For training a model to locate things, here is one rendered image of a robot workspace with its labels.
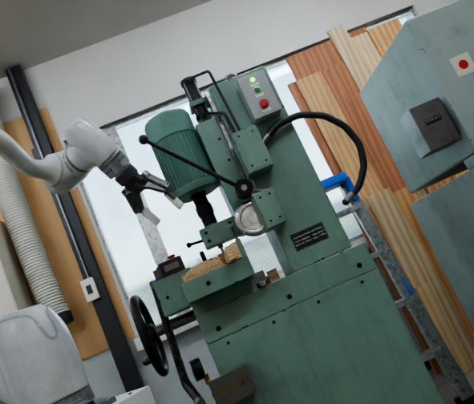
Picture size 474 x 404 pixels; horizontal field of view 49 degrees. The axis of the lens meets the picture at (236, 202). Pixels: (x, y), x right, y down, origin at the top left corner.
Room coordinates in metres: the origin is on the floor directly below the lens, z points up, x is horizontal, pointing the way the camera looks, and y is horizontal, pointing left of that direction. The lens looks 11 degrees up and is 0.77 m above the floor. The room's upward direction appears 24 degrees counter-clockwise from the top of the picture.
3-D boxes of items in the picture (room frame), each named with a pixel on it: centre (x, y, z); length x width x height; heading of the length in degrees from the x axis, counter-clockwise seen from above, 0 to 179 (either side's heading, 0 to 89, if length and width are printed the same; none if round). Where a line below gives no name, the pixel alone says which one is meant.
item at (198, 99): (1.84, -0.02, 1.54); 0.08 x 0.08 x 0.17; 7
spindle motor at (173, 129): (1.83, 0.12, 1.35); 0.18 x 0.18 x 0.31
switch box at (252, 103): (1.72, -0.22, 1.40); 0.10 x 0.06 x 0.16; 97
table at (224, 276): (1.80, 0.22, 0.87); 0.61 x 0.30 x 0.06; 7
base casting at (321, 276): (1.84, -0.01, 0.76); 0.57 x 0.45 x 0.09; 97
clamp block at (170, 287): (1.79, 0.30, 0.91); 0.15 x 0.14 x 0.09; 7
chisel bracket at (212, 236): (1.83, 0.10, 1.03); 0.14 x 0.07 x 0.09; 97
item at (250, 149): (1.70, -0.12, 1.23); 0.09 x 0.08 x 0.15; 97
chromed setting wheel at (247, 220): (1.72, -0.03, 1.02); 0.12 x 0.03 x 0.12; 97
